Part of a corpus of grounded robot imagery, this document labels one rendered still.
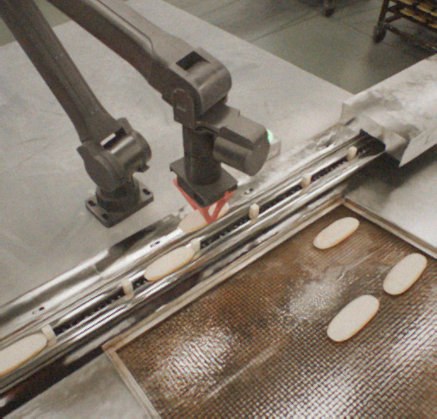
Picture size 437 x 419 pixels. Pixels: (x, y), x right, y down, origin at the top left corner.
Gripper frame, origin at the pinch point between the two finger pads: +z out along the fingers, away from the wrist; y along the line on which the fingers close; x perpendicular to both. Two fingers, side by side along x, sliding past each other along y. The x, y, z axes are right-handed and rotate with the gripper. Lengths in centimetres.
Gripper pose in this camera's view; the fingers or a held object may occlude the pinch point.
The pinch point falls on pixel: (204, 212)
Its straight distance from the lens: 80.1
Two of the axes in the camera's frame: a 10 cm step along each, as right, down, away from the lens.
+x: -7.9, 4.4, -4.2
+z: 0.0, 6.9, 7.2
